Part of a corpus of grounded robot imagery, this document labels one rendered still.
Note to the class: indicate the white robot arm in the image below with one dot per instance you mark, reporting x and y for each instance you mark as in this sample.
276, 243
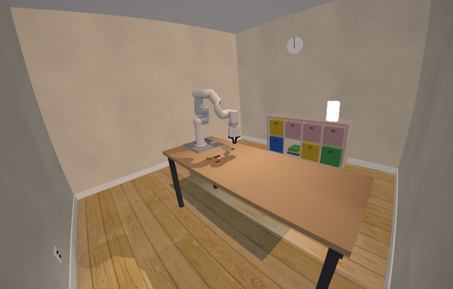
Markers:
199, 109

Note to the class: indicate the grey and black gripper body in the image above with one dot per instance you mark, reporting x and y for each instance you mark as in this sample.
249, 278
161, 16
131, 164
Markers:
234, 131

